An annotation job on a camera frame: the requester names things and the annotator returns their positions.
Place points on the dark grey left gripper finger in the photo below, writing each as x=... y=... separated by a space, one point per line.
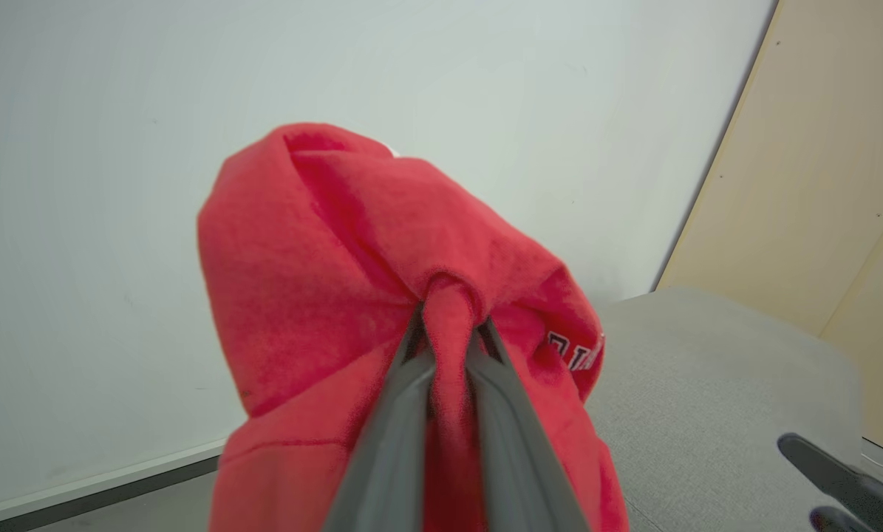
x=389 y=458
x=519 y=458

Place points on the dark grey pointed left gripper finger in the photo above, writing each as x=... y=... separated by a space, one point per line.
x=844 y=476
x=833 y=519

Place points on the red sweatshirt with white lettering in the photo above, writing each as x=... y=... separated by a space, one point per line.
x=315 y=295

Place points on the grey fabric sofa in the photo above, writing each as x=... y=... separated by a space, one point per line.
x=714 y=399

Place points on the white baseboard strip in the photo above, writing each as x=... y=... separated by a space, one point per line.
x=94 y=480

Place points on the beige wooden wall panel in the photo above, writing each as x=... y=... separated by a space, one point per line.
x=818 y=185

